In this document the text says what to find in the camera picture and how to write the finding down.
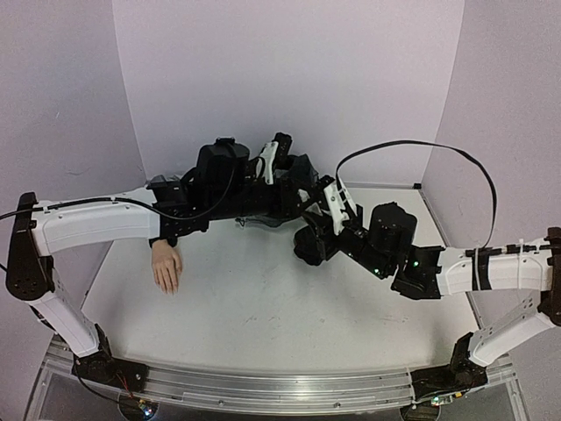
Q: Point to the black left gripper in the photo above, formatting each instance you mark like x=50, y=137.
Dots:
x=289, y=204

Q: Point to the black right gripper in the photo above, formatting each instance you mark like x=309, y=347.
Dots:
x=323, y=230

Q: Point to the white nail polish brush cap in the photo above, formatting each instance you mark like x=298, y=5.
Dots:
x=304, y=195

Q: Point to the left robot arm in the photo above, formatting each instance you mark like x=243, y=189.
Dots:
x=41, y=229

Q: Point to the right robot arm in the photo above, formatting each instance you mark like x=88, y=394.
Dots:
x=385, y=249

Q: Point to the grey and black jacket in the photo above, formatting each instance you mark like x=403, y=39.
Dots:
x=220, y=191

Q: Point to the mannequin hand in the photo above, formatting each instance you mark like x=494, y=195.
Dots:
x=166, y=266

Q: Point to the small green circuit board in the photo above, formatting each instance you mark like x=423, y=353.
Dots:
x=137, y=408

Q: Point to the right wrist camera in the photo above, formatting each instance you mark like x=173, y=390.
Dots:
x=342, y=207

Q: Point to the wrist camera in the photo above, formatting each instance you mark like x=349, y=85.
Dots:
x=272, y=155
x=342, y=207

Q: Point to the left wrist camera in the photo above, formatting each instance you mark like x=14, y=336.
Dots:
x=272, y=155

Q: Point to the aluminium table front rail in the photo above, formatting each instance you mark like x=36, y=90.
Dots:
x=265, y=394

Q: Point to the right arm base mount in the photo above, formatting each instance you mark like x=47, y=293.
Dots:
x=458, y=376

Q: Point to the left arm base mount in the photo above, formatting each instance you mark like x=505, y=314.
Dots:
x=104, y=368

